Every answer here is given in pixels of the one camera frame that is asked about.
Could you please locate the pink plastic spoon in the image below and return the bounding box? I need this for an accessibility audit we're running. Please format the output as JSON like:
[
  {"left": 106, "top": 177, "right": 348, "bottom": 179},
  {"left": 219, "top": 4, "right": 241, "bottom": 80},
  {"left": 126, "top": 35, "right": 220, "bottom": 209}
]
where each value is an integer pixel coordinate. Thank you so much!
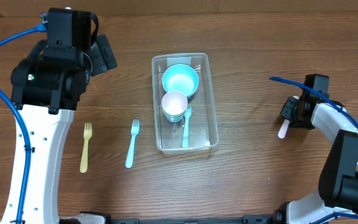
[{"left": 278, "top": 96, "right": 299, "bottom": 139}]

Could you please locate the yellow plastic fork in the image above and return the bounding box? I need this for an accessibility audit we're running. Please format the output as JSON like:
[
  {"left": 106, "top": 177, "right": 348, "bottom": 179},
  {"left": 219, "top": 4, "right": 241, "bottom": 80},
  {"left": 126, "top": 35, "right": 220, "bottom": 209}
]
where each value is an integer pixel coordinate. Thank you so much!
[{"left": 80, "top": 123, "right": 93, "bottom": 173}]

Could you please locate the light blue plastic fork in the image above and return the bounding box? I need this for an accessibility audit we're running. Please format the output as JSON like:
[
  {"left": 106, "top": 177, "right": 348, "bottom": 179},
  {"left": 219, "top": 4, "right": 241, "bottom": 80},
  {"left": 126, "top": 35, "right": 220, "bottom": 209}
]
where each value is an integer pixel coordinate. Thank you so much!
[{"left": 125, "top": 119, "right": 139, "bottom": 169}]

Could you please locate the light blue bowl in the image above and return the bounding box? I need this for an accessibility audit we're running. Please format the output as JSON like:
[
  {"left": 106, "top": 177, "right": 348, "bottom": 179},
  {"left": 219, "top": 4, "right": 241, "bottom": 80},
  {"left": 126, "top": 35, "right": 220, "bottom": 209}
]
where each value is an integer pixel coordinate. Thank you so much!
[{"left": 162, "top": 64, "right": 200, "bottom": 98}]

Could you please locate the pink plastic cup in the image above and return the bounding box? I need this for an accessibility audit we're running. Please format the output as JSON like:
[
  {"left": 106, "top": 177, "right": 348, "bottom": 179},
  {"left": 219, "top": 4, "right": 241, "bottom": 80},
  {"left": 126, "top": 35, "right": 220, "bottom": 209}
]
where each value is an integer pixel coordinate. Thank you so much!
[{"left": 161, "top": 91, "right": 188, "bottom": 116}]

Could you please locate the green plastic fork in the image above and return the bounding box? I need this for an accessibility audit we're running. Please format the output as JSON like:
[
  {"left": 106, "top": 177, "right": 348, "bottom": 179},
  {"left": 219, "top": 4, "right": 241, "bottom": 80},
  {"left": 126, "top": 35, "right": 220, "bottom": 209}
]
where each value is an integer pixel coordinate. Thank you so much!
[{"left": 181, "top": 103, "right": 192, "bottom": 148}]

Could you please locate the green plastic cup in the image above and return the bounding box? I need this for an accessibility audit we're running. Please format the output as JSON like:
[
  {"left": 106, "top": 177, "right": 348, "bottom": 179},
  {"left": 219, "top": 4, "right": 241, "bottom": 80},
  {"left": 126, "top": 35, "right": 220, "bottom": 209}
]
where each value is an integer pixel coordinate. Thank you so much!
[{"left": 165, "top": 114, "right": 184, "bottom": 123}]

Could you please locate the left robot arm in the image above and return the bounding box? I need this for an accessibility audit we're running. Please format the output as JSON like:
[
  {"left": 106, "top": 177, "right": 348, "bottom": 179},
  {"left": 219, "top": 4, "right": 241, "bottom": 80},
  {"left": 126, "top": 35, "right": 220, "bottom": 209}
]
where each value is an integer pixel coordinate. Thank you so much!
[{"left": 1, "top": 106, "right": 111, "bottom": 224}]

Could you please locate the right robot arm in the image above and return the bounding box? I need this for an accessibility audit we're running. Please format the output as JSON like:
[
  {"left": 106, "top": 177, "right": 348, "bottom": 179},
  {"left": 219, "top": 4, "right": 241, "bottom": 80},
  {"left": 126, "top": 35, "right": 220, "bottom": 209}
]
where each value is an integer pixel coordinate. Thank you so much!
[{"left": 272, "top": 91, "right": 358, "bottom": 223}]

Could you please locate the clear plastic container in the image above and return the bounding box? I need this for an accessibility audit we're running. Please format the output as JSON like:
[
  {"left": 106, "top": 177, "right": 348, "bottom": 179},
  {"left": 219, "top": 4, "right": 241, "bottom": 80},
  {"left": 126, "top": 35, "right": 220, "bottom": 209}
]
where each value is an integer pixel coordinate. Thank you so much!
[{"left": 152, "top": 53, "right": 219, "bottom": 154}]

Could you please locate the left blue cable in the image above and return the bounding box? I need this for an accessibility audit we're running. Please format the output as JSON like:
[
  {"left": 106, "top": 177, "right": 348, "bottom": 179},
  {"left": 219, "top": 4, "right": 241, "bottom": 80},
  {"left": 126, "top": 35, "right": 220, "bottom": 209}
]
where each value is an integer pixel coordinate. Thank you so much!
[{"left": 0, "top": 23, "right": 48, "bottom": 224}]

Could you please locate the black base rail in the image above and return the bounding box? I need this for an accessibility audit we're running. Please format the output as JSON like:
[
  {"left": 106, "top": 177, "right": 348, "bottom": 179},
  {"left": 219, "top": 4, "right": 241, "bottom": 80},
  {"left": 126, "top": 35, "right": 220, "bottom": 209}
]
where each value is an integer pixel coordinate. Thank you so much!
[{"left": 58, "top": 210, "right": 287, "bottom": 224}]

